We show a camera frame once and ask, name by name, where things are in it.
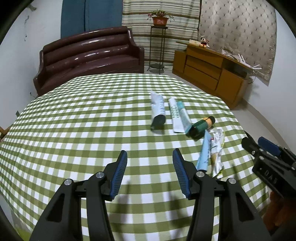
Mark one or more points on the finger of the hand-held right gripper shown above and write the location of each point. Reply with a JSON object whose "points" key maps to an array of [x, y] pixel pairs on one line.
{"points": [[252, 147], [269, 146]]}

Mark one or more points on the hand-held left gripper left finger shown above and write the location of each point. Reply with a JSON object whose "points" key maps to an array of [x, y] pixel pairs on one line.
{"points": [[118, 176]]}

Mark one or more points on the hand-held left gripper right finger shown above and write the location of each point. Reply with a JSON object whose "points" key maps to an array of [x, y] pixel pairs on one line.
{"points": [[182, 173]]}

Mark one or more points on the light blue tube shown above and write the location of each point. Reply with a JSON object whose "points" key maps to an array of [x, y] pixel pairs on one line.
{"points": [[204, 153]]}

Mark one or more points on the cream snack wrapper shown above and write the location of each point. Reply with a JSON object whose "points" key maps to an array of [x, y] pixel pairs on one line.
{"points": [[217, 153]]}

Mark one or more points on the dark green bottle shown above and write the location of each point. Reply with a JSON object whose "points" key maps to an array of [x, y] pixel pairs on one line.
{"points": [[200, 126]]}

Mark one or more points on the teal tube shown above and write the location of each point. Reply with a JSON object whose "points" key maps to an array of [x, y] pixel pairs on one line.
{"points": [[183, 115]]}

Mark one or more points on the white green toothpaste tube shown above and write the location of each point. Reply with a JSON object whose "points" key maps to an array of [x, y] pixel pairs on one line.
{"points": [[175, 115]]}

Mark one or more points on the white toothpaste tube black cap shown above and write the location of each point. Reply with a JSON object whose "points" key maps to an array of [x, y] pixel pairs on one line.
{"points": [[157, 109]]}

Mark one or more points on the person's right forearm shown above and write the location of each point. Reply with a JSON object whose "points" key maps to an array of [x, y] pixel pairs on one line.
{"points": [[275, 206]]}

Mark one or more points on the green checked tablecloth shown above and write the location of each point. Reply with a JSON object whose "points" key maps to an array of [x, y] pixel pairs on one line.
{"points": [[81, 127]]}

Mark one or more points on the wooden cabinet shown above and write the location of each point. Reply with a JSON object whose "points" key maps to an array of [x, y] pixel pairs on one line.
{"points": [[229, 85]]}

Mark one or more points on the white router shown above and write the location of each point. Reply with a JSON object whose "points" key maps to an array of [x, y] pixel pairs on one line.
{"points": [[246, 62]]}

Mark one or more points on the clear plastic wrapper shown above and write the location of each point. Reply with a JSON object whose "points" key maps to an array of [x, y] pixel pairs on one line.
{"points": [[227, 53]]}

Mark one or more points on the black metal plant stand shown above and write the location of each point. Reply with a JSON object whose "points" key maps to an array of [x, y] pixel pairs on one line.
{"points": [[157, 67]]}

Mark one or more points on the mouse plush toy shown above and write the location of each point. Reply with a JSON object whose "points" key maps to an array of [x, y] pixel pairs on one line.
{"points": [[204, 42]]}

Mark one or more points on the small white box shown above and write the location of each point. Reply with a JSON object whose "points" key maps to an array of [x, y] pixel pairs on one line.
{"points": [[194, 42]]}

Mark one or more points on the beige quilted curtain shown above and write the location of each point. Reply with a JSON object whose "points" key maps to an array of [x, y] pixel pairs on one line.
{"points": [[238, 27]]}

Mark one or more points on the wooden furniture piece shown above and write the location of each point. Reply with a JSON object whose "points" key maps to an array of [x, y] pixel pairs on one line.
{"points": [[3, 132]]}

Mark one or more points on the brown leather sofa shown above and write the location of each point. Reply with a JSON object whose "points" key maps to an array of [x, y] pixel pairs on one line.
{"points": [[87, 55]]}

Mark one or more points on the potted plant red pot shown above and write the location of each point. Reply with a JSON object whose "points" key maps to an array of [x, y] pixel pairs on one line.
{"points": [[160, 21]]}

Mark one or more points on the striped curtain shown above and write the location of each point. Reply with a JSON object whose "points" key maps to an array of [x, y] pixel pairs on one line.
{"points": [[138, 23]]}

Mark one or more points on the blue curtain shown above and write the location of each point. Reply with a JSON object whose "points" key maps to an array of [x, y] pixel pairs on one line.
{"points": [[92, 16]]}

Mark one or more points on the white wall fixture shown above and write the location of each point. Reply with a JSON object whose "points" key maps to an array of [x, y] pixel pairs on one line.
{"points": [[32, 8]]}

